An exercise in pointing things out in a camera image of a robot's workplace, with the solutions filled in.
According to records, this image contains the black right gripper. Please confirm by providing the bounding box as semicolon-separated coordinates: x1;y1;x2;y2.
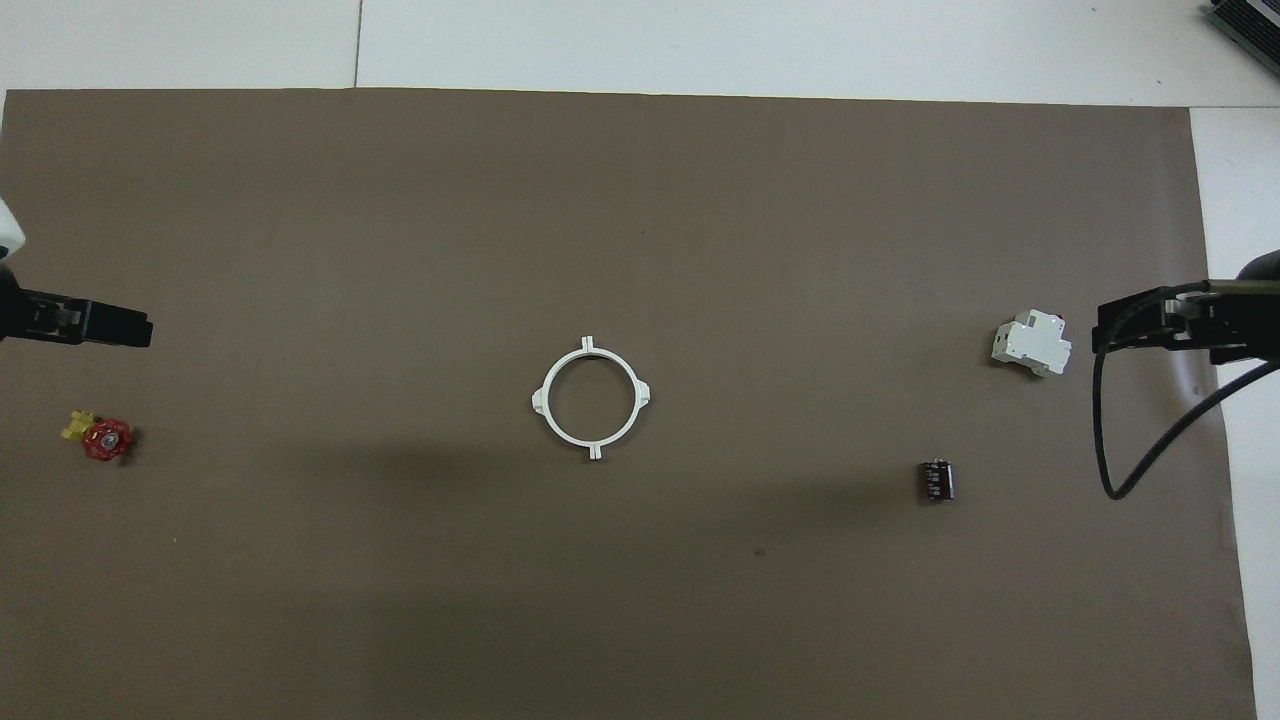
1091;249;1280;367

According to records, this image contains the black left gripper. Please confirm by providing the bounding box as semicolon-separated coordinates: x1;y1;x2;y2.
0;262;154;350

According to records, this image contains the white half-ring pipe clamp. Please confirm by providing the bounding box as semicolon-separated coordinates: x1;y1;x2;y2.
584;336;654;464
530;336;602;464

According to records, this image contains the red and yellow valve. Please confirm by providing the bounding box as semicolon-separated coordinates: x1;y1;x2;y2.
61;409;135;462

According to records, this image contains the white circuit breaker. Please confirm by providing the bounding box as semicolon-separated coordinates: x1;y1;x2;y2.
990;309;1073;379

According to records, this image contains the grey ribbed device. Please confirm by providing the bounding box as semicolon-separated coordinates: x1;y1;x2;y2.
1205;0;1280;67

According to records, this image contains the brown table mat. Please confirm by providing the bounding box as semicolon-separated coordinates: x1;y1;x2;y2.
0;88;1259;720

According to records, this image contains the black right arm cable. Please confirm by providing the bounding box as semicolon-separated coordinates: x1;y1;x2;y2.
1093;280;1280;501

